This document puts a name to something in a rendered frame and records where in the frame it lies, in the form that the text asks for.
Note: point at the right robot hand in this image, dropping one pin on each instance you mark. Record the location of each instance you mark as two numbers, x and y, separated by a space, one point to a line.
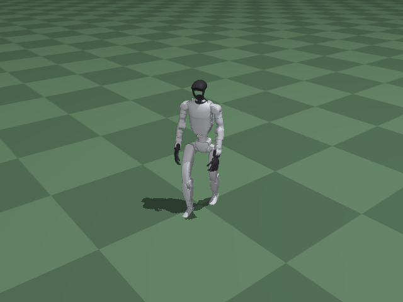
177 148

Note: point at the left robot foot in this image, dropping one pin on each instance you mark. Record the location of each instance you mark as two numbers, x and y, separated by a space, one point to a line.
213 199

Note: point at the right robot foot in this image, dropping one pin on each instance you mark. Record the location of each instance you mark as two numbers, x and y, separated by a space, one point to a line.
187 212

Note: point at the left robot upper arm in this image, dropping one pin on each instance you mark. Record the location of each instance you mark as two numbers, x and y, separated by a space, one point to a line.
217 111

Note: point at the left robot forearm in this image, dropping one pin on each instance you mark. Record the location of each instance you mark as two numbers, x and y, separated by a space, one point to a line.
218 141

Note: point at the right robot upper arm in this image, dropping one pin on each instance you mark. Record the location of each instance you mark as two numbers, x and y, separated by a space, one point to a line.
182 114

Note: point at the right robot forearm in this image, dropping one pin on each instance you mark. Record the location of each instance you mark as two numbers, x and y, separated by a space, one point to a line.
179 135

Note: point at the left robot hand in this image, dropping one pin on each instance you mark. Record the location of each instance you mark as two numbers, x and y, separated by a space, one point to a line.
214 162

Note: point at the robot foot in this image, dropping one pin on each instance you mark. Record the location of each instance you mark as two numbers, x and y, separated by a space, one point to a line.
187 212
213 199

